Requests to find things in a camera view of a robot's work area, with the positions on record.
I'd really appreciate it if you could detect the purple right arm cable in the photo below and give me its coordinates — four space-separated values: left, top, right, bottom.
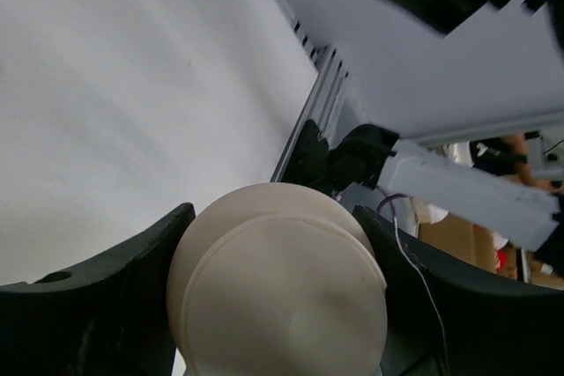
376 193 415 218

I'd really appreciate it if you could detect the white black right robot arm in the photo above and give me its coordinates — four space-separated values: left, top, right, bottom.
345 0 563 271

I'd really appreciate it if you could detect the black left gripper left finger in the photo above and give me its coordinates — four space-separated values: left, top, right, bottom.
1 203 195 375

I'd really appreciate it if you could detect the cream bottle white cap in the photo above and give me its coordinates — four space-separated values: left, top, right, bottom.
167 183 388 375

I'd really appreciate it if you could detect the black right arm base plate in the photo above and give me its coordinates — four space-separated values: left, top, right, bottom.
283 120 335 196

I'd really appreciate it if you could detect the aluminium mounting rail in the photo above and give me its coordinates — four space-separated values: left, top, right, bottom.
268 48 353 183

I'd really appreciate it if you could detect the right side aluminium rail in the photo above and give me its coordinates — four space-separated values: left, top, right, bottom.
291 18 321 64

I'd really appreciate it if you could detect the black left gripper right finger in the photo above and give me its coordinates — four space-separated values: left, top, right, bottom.
353 206 563 375

